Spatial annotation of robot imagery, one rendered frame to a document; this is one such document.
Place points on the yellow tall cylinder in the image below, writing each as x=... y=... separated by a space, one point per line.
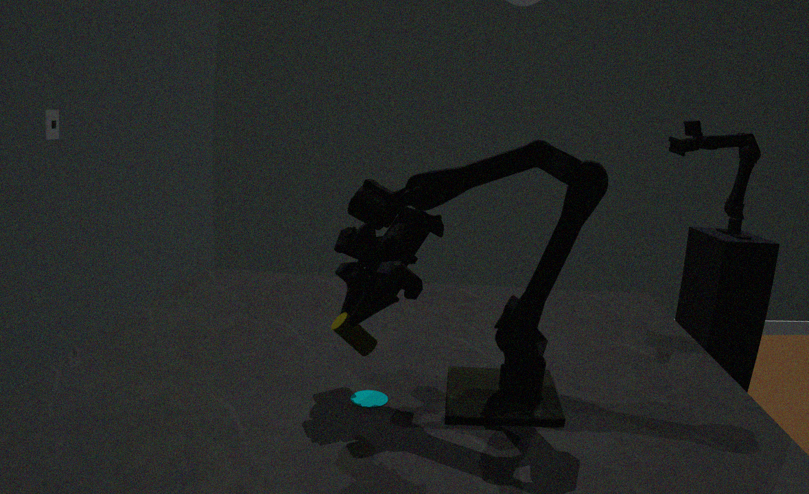
x=360 y=339

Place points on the cyan circle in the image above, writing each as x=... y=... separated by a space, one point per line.
x=369 y=398

